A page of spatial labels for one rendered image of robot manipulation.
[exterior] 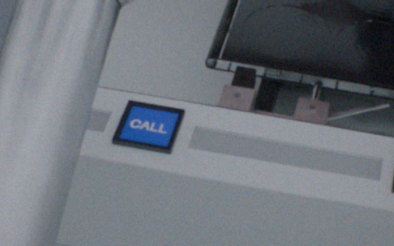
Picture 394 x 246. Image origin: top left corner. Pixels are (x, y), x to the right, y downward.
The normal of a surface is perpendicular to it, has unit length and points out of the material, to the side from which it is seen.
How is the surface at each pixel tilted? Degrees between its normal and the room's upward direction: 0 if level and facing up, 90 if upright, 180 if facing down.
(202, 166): 0
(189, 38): 0
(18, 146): 35
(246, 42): 0
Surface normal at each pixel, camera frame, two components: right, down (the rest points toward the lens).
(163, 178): -0.23, 0.67
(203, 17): 0.01, -0.73
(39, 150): 0.45, -0.09
